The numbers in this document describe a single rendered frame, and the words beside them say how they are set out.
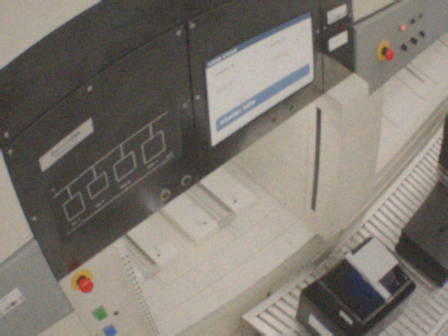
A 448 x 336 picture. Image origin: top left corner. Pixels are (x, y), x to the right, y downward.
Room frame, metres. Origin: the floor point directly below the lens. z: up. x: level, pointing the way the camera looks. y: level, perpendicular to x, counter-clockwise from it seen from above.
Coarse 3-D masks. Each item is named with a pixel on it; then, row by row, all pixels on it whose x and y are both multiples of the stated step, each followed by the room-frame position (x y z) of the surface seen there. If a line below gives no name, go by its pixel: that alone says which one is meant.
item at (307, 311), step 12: (396, 264) 0.91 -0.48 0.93; (396, 276) 0.89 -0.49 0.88; (408, 276) 0.85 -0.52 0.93; (312, 288) 0.91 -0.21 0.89; (408, 288) 0.83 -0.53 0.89; (300, 300) 0.88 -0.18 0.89; (312, 300) 0.92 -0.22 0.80; (408, 300) 0.80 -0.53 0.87; (300, 312) 0.87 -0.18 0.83; (312, 312) 0.83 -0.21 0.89; (396, 312) 0.77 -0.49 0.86; (312, 324) 0.81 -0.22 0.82; (324, 324) 0.78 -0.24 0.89; (384, 324) 0.74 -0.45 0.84
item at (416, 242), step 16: (432, 192) 1.21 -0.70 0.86; (432, 208) 1.14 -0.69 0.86; (416, 224) 1.09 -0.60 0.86; (432, 224) 1.08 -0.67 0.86; (400, 240) 1.07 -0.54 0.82; (416, 240) 1.03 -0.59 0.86; (432, 240) 1.01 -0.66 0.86; (416, 256) 1.00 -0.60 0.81; (432, 256) 0.95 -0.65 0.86; (432, 272) 0.92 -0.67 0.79
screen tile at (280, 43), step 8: (304, 24) 1.08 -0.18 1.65; (288, 32) 1.04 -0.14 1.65; (296, 32) 1.06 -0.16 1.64; (272, 40) 1.01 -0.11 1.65; (280, 40) 1.03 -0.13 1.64; (288, 40) 1.04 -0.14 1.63; (296, 40) 1.06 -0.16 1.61; (304, 40) 1.07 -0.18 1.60; (272, 48) 1.01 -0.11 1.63; (280, 48) 1.03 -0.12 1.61; (304, 48) 1.07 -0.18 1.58; (288, 56) 1.04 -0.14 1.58; (296, 56) 1.06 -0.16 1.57; (304, 56) 1.07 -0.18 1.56; (272, 64) 1.01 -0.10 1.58; (280, 64) 1.03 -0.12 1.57; (288, 64) 1.04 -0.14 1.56; (296, 64) 1.06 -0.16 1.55; (272, 72) 1.01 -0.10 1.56; (280, 72) 1.03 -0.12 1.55
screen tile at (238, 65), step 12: (240, 60) 0.96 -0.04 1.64; (252, 60) 0.98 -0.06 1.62; (216, 72) 0.93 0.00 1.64; (228, 72) 0.94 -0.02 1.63; (240, 72) 0.96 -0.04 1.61; (252, 72) 0.98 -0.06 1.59; (216, 84) 0.93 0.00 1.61; (240, 84) 0.96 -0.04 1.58; (252, 84) 0.98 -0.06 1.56; (228, 96) 0.94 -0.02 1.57; (240, 96) 0.96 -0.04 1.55; (216, 108) 0.92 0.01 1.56
